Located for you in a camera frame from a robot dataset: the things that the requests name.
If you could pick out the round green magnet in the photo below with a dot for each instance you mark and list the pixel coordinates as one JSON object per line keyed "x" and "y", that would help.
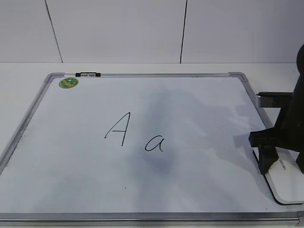
{"x": 68, "y": 83}

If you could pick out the white board with grey frame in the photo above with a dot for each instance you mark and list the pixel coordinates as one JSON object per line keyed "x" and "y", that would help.
{"x": 139, "y": 149}

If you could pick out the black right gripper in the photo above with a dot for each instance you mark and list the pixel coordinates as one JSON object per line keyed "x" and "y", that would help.
{"x": 288, "y": 131}

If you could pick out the black hanging clip on frame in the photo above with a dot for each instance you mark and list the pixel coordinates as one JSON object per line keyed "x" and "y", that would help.
{"x": 88, "y": 74}

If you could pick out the white board eraser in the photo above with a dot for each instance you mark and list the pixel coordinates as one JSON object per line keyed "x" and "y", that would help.
{"x": 285, "y": 180}

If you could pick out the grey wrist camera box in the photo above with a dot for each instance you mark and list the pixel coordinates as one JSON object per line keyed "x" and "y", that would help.
{"x": 273, "y": 99}

